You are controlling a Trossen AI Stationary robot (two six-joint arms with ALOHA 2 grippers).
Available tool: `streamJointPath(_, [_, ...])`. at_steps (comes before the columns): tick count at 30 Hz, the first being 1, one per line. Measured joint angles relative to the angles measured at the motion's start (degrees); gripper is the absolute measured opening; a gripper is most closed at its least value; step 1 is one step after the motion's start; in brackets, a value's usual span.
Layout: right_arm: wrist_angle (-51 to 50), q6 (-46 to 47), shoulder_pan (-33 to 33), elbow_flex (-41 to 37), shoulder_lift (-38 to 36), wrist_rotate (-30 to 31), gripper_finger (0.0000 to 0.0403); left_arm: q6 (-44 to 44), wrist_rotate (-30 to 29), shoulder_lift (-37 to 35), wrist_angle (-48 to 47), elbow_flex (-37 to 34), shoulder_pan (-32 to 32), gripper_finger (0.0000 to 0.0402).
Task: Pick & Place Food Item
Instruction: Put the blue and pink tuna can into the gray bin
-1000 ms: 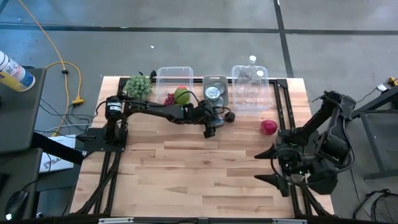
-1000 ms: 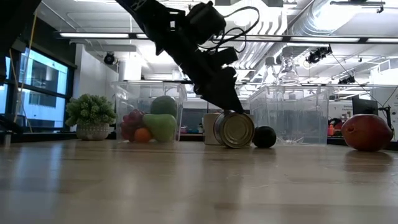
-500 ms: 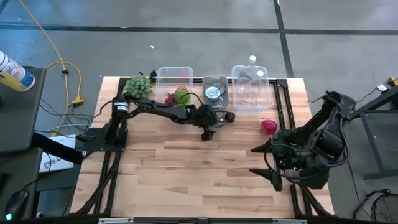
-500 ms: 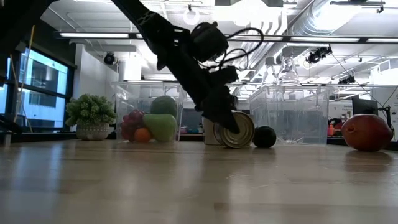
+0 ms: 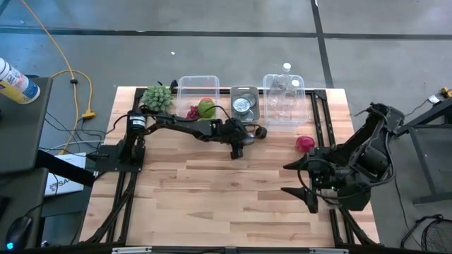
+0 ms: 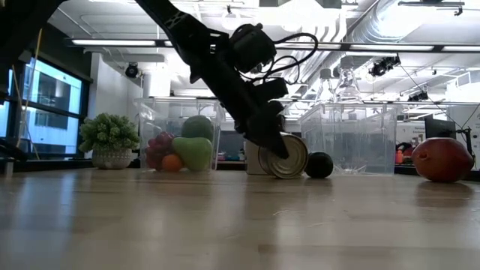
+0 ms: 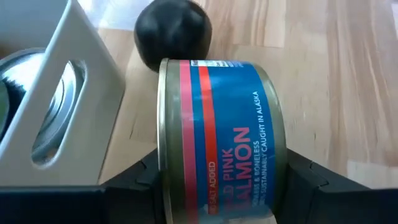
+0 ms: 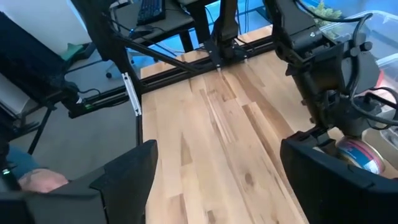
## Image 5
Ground white cardboard box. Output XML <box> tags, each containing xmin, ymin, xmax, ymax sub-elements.
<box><xmin>44</xmin><ymin>152</ymin><xmax>88</xmax><ymax>197</ymax></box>

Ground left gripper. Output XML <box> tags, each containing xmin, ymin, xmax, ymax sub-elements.
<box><xmin>220</xmin><ymin>118</ymin><xmax>256</xmax><ymax>160</ymax></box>

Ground black metal desk frame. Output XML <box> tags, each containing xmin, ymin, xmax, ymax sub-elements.
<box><xmin>390</xmin><ymin>97</ymin><xmax>452</xmax><ymax>205</ymax></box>

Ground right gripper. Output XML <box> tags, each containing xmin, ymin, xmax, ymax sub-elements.
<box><xmin>281</xmin><ymin>152</ymin><xmax>345</xmax><ymax>214</ymax></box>

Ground red grape bunch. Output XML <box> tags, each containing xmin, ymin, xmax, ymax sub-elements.
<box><xmin>186</xmin><ymin>104</ymin><xmax>201</xmax><ymax>120</ymax></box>

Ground white yellow wipes canister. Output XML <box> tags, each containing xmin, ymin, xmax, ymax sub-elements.
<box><xmin>0</xmin><ymin>56</ymin><xmax>42</xmax><ymax>105</ymax></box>

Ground black desk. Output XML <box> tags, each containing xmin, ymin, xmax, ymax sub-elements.
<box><xmin>0</xmin><ymin>75</ymin><xmax>96</xmax><ymax>250</ymax></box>

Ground grey metal bracket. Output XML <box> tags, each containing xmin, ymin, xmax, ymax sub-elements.
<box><xmin>309</xmin><ymin>248</ymin><xmax>350</xmax><ymax>254</ymax></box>
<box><xmin>112</xmin><ymin>246</ymin><xmax>153</xmax><ymax>254</ymax></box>

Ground black computer mouse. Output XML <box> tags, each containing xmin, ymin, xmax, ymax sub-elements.
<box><xmin>5</xmin><ymin>215</ymin><xmax>32</xmax><ymax>250</ymax></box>

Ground green artificial plant white pot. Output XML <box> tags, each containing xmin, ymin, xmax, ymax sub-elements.
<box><xmin>141</xmin><ymin>84</ymin><xmax>174</xmax><ymax>114</ymax></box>

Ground clear plastic bin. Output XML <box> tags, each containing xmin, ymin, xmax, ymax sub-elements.
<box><xmin>262</xmin><ymin>73</ymin><xmax>307</xmax><ymax>132</ymax></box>
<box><xmin>175</xmin><ymin>74</ymin><xmax>222</xmax><ymax>123</ymax></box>

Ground small grey plastic bin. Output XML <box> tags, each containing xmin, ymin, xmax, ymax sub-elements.
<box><xmin>230</xmin><ymin>85</ymin><xmax>261</xmax><ymax>124</ymax></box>

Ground black wire basket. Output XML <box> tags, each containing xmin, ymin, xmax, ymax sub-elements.
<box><xmin>420</xmin><ymin>217</ymin><xmax>452</xmax><ymax>253</ymax></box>

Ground black cable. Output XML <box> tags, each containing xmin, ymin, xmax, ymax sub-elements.
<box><xmin>386</xmin><ymin>169</ymin><xmax>410</xmax><ymax>230</ymax></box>

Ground dark red apple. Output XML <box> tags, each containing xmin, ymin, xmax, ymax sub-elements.
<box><xmin>295</xmin><ymin>135</ymin><xmax>316</xmax><ymax>154</ymax></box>

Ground yellow power cable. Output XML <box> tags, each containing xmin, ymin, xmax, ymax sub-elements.
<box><xmin>19</xmin><ymin>0</ymin><xmax>97</xmax><ymax>156</ymax></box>

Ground green label tuna can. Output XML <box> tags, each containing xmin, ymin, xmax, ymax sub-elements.
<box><xmin>232</xmin><ymin>97</ymin><xmax>252</xmax><ymax>114</ymax></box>

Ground dark green apple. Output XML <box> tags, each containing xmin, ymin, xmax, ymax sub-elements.
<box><xmin>196</xmin><ymin>99</ymin><xmax>217</xmax><ymax>120</ymax></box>

